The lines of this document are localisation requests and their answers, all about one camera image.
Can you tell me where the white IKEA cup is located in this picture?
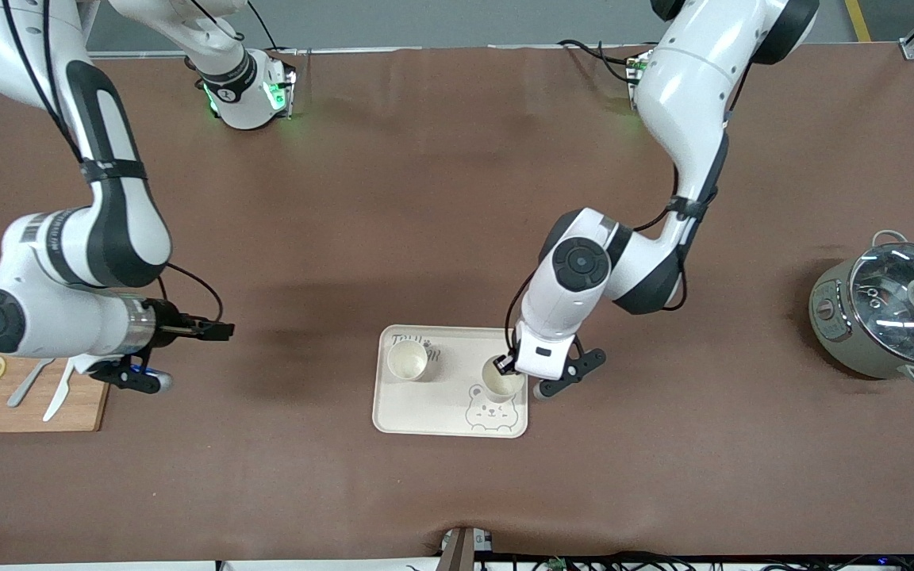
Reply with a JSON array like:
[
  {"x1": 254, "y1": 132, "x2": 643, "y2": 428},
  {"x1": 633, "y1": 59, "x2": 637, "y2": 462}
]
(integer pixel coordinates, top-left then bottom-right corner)
[
  {"x1": 481, "y1": 357, "x2": 526, "y2": 402},
  {"x1": 387, "y1": 337, "x2": 429, "y2": 382}
]

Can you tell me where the cream tray with bear print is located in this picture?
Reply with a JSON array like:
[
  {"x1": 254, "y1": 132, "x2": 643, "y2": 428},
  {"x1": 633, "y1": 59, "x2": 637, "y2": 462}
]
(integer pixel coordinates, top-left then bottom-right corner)
[{"x1": 372, "y1": 324, "x2": 529, "y2": 439}]

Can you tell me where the white plastic knife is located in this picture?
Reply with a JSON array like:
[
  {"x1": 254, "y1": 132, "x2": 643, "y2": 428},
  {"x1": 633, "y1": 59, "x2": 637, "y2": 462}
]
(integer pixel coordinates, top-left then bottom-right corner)
[{"x1": 43, "y1": 361, "x2": 77, "y2": 422}]

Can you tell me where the grey plastic knife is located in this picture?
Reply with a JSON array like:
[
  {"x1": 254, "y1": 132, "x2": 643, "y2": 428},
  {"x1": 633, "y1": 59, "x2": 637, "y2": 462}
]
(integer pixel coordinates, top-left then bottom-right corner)
[{"x1": 7, "y1": 358, "x2": 57, "y2": 408}]

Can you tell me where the wooden cutting board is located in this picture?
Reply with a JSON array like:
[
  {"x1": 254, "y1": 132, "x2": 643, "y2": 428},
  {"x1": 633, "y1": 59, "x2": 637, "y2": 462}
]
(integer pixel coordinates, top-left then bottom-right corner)
[{"x1": 0, "y1": 317, "x2": 110, "y2": 434}]

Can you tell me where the brown table mat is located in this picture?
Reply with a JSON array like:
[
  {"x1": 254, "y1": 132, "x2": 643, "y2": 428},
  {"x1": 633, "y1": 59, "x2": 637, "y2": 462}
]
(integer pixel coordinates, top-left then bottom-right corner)
[{"x1": 0, "y1": 44, "x2": 914, "y2": 565}]

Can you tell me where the grey-green electric cooking pot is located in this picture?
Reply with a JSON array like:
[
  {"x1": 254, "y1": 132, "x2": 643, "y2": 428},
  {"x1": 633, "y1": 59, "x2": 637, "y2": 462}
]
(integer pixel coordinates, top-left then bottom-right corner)
[{"x1": 808, "y1": 230, "x2": 914, "y2": 388}]

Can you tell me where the glass pot lid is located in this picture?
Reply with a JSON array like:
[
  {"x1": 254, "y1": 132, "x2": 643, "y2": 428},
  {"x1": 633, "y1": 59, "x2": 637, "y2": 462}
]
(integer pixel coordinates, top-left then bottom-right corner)
[{"x1": 850, "y1": 242, "x2": 914, "y2": 366}]

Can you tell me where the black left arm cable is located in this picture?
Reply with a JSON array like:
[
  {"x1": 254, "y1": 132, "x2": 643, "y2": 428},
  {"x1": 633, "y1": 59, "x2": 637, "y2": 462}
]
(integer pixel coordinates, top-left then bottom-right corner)
[{"x1": 505, "y1": 71, "x2": 753, "y2": 359}]

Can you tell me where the metal table edge bracket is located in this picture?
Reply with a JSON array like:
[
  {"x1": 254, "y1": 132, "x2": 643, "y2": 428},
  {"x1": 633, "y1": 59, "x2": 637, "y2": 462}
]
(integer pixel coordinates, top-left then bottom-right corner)
[{"x1": 440, "y1": 526, "x2": 494, "y2": 571}]

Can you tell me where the black right base cable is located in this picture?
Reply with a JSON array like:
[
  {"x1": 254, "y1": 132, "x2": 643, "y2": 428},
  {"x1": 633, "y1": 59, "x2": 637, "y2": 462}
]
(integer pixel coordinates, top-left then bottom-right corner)
[{"x1": 187, "y1": 0, "x2": 299, "y2": 56}]

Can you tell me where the black base cable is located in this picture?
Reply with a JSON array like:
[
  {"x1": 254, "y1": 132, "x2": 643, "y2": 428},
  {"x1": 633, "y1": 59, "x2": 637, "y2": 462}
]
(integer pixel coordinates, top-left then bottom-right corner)
[
  {"x1": 187, "y1": 0, "x2": 299, "y2": 56},
  {"x1": 556, "y1": 38, "x2": 642, "y2": 85}
]

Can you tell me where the black left base cable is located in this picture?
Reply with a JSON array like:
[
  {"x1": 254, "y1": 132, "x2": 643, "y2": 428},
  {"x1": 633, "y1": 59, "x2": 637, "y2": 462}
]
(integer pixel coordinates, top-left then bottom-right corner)
[{"x1": 556, "y1": 38, "x2": 642, "y2": 85}]

